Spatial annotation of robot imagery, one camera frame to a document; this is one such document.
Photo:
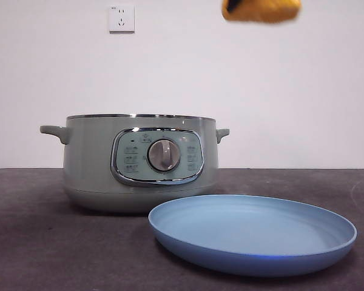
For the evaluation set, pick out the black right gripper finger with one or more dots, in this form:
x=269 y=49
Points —
x=232 y=5

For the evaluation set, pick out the yellow corn cob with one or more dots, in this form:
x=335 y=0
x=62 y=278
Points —
x=267 y=10

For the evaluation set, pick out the sage green electric steamer pot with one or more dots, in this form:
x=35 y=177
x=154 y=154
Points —
x=88 y=157

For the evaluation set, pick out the blue round plate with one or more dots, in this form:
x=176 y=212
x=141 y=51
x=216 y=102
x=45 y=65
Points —
x=251 y=236

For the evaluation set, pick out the white wall power socket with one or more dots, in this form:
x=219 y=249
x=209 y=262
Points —
x=122 y=18

